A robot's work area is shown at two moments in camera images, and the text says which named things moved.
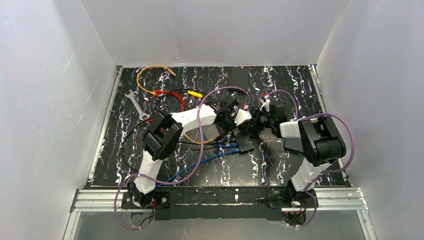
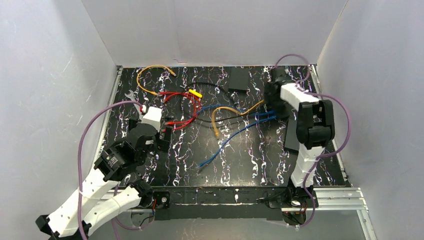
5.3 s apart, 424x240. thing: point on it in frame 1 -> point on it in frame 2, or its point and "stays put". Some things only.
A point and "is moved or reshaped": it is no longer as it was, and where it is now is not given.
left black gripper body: [226, 118] -> [165, 136]
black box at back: [239, 76] stays put
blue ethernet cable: [236, 151] -> [229, 138]
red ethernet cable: [155, 92] is moved or reshaped
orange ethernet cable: [199, 142] is moved or reshaped
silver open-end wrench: [142, 115] stays put
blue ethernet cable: [219, 144] is moved or reshaped
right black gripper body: [253, 124] -> [274, 100]
